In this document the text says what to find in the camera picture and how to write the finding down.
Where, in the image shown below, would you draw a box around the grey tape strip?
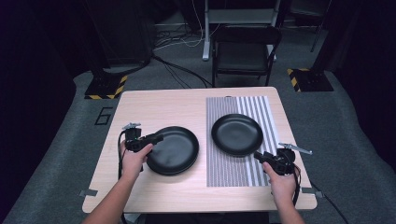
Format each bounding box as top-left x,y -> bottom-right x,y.
78,189 -> 99,198
299,186 -> 325,199

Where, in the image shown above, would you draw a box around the person's left hand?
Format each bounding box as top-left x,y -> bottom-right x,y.
119,140 -> 154,181

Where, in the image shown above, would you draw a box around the thick black floor cable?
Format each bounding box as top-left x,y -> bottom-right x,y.
151,53 -> 213,90

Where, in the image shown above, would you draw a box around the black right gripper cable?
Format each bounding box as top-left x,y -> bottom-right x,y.
291,163 -> 303,207

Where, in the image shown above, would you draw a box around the white floor cables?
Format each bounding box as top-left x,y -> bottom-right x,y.
153,0 -> 220,52

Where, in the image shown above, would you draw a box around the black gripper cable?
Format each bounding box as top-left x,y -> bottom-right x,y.
117,130 -> 129,224
291,163 -> 303,207

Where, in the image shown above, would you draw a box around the dark metal stand leg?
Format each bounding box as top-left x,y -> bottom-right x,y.
309,0 -> 332,53

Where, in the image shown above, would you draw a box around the black hazard-striped stand base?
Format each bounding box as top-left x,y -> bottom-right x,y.
84,72 -> 129,101
286,67 -> 335,93

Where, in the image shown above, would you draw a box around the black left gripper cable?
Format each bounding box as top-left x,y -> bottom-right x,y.
117,130 -> 129,224

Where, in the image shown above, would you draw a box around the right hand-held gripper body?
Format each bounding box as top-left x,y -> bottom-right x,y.
270,142 -> 314,176

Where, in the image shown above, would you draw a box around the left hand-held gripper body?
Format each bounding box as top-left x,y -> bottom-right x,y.
121,122 -> 148,154

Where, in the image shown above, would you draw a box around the dark curtain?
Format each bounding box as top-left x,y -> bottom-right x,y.
0,0 -> 78,216
331,0 -> 396,172

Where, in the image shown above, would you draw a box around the white metal desk frame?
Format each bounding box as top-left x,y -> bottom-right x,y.
202,0 -> 282,62

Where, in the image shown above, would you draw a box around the black folding chair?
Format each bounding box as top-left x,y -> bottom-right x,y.
211,24 -> 283,89

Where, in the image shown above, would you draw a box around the thin black table cable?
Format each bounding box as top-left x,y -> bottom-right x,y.
310,180 -> 350,224

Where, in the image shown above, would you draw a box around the black round plate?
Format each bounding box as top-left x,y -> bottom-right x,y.
146,125 -> 200,174
210,113 -> 264,158
148,157 -> 199,176

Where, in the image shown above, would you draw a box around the person's dark clothing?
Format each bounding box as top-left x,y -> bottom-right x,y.
141,212 -> 271,224

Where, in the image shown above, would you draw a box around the person's right hand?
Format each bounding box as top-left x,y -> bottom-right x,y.
262,161 -> 299,205

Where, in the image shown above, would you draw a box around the grey striped placemat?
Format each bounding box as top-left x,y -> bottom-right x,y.
205,95 -> 280,188

